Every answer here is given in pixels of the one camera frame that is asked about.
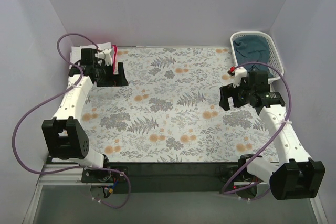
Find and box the white t shirt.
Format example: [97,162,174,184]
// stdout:
[70,42,113,63]

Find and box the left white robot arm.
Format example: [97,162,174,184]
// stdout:
[41,47,128,182]

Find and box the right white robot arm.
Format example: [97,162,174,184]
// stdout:
[219,67,326,200]

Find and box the folded red t shirt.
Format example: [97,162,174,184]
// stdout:
[112,45,118,73]

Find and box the white plastic laundry basket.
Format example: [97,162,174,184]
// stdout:
[230,31,284,84]

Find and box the dark teal t shirt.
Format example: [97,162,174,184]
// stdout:
[233,35,270,65]

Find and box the floral patterned table mat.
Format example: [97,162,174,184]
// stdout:
[81,47,270,162]

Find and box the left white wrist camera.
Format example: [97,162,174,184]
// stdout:
[97,48,114,66]

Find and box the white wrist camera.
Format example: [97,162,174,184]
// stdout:
[228,67,247,88]
[97,48,114,66]

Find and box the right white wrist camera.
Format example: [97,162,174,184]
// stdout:
[228,67,247,88]

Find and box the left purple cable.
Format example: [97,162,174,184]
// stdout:
[12,33,132,209]

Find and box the aluminium rail frame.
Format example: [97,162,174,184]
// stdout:
[24,160,328,223]

